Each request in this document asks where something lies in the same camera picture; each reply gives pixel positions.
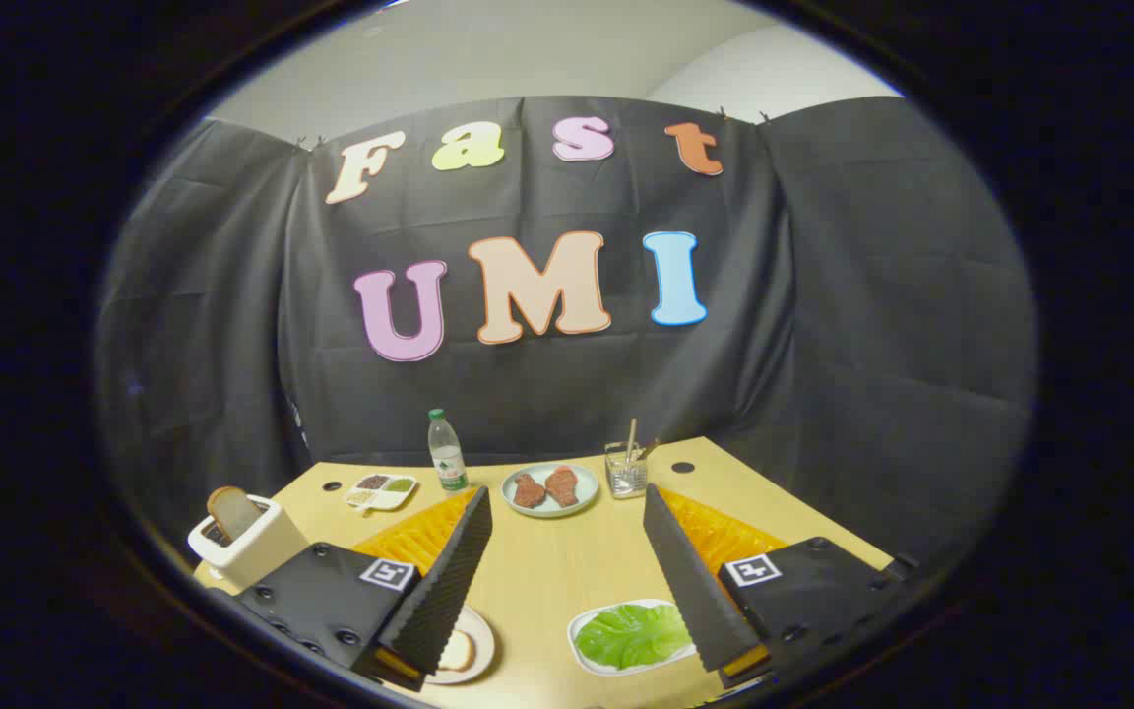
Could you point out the brown meat piece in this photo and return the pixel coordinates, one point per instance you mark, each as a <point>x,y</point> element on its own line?
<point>562,485</point>
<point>529,490</point>

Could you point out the cream round plate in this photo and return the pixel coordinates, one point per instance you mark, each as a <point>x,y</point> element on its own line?
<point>480,638</point>

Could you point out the dark wooden spoon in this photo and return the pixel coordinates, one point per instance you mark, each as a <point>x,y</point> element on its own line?
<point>649,449</point>

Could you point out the white bread slice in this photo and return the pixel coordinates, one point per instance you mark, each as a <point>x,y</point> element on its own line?
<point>457,652</point>

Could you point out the white divided seasoning dish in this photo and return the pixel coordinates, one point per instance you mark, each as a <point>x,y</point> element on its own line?
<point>380,489</point>

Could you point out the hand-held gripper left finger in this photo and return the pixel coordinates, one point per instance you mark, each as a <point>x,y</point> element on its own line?
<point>449,581</point>

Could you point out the toasted bread slice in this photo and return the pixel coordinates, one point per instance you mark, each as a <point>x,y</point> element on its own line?
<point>232,512</point>

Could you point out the clear square glass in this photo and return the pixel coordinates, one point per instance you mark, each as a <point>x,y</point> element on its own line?
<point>626,478</point>

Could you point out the white toaster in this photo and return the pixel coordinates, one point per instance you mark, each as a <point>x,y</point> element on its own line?
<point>262,551</point>

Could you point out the green lettuce leaf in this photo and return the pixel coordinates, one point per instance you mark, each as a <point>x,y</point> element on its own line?
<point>631,635</point>

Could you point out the clear plastic water bottle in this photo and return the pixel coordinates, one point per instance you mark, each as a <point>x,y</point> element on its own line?
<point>447,458</point>

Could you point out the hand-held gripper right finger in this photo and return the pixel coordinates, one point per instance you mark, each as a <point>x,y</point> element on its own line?
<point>690,581</point>

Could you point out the light wooden stick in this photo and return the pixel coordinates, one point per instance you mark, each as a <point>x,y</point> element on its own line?
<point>632,438</point>

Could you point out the pale blue round plate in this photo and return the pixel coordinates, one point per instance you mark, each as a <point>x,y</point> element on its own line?
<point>579,503</point>

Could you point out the white square plate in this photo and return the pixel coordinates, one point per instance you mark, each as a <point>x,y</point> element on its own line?
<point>582,622</point>

